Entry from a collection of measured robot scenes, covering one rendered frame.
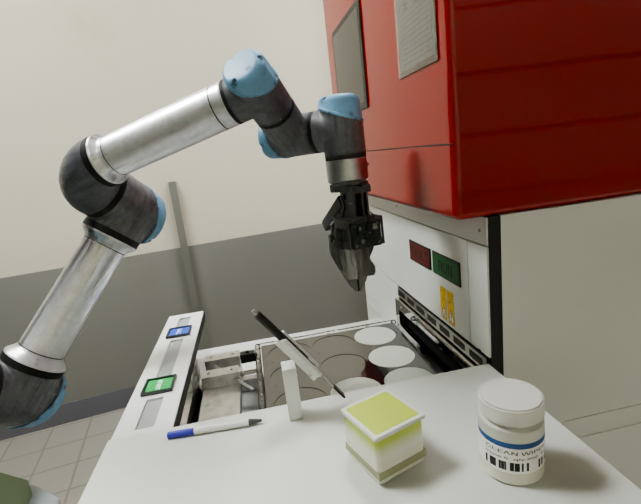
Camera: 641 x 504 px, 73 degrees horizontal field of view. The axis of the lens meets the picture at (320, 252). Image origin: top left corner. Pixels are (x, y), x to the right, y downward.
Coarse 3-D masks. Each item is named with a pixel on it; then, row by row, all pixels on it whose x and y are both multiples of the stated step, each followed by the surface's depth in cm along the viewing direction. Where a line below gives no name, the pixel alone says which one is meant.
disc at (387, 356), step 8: (376, 352) 96; (384, 352) 96; (392, 352) 96; (400, 352) 95; (408, 352) 95; (376, 360) 93; (384, 360) 93; (392, 360) 92; (400, 360) 92; (408, 360) 91
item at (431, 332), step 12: (396, 300) 116; (396, 312) 118; (408, 312) 108; (420, 324) 101; (408, 336) 111; (432, 336) 94; (444, 336) 91; (420, 348) 103; (444, 348) 89; (456, 348) 85; (432, 360) 97; (456, 360) 84; (468, 360) 80
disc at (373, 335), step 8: (368, 328) 109; (376, 328) 109; (384, 328) 108; (360, 336) 105; (368, 336) 105; (376, 336) 104; (384, 336) 104; (392, 336) 103; (368, 344) 101; (376, 344) 100
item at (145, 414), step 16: (176, 320) 114; (192, 320) 113; (160, 336) 105; (192, 336) 102; (160, 352) 95; (176, 352) 95; (192, 352) 94; (160, 368) 89; (176, 368) 87; (176, 384) 80; (144, 400) 76; (160, 400) 76; (176, 400) 75; (128, 416) 72; (144, 416) 72; (160, 416) 71; (128, 432) 67; (144, 432) 67
